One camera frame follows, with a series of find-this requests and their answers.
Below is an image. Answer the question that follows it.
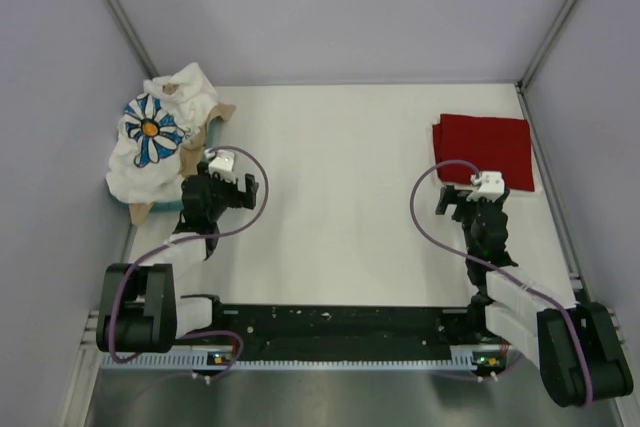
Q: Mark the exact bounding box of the left corner frame post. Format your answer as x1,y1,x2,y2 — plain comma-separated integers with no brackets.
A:
103,0,159,78

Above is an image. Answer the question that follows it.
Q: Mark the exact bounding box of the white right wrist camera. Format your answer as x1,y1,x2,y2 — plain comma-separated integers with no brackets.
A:
471,171,506,191

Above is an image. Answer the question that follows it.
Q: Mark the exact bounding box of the folded red t-shirt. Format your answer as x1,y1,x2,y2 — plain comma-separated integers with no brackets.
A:
432,114,535,192

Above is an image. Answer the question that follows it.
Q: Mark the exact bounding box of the beige t-shirt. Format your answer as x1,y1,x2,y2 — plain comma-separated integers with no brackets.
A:
127,76,236,226

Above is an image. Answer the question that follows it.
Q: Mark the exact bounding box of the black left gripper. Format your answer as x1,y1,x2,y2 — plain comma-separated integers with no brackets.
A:
198,162,257,222

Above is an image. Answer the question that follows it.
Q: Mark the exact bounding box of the white slotted cable duct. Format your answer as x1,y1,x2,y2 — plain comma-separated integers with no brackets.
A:
101,349,506,372

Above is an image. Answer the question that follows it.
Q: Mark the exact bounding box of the aluminium frame rail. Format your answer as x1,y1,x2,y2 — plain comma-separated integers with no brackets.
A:
79,309,626,348

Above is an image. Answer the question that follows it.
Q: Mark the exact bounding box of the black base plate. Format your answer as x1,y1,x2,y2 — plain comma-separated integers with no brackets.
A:
178,301,512,368

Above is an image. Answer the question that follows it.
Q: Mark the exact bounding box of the right corner frame post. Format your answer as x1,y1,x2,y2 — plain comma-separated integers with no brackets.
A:
517,0,581,92

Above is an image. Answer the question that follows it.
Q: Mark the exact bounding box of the corner frame post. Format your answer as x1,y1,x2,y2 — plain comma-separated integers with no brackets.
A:
517,0,581,92
103,0,159,78

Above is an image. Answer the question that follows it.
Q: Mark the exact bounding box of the right side frame rail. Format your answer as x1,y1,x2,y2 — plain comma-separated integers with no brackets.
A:
515,83,592,301

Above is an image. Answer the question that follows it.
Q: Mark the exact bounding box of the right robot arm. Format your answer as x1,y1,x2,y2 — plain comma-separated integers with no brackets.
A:
435,186,634,407

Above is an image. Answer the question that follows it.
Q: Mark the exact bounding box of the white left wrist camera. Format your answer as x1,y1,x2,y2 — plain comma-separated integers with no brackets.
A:
204,148,235,177

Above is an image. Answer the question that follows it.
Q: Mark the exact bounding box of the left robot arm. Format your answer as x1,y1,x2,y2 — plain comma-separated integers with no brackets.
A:
96,162,260,356

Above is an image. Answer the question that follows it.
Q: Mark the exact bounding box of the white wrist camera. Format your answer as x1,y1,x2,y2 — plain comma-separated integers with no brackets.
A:
471,171,506,191
204,148,235,177

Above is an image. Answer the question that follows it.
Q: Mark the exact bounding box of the white flower print t-shirt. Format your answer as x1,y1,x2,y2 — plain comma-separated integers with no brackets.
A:
106,62,218,204

